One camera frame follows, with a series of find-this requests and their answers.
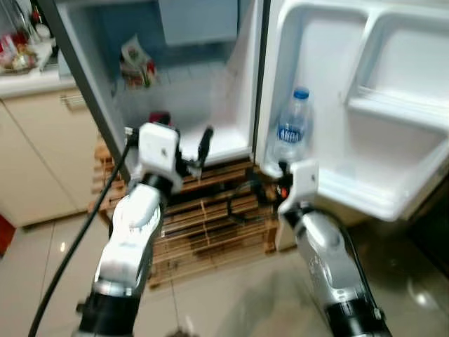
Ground small red container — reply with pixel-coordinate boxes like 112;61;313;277
149;110;173;127

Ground white fridge door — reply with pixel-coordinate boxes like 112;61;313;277
256;0;449;222

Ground clear blue-label water bottle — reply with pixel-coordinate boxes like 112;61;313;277
270;86;314;166

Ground green and red snack packet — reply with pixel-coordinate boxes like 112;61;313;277
119;35;156;88

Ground wooden slatted rack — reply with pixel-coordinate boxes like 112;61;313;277
91;137;281;289

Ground blue-grey freezer compartment flap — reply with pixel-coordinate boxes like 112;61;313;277
158;0;239;46

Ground beige kitchen cabinet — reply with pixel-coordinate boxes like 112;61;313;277
0;70;106;229

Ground colourful snack packets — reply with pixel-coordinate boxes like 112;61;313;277
0;28;57;74

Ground orange and blue stack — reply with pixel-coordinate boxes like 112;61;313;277
0;214;15;257

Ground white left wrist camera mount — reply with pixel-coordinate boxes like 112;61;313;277
137;121;185;190

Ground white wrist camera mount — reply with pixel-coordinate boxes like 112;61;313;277
137;121;185;190
277;159;320;215

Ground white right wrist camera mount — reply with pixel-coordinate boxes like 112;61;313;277
277;159;320;215

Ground silver drawer handle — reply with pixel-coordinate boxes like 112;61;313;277
62;93;88;110

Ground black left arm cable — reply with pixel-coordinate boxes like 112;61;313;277
28;130;138;337

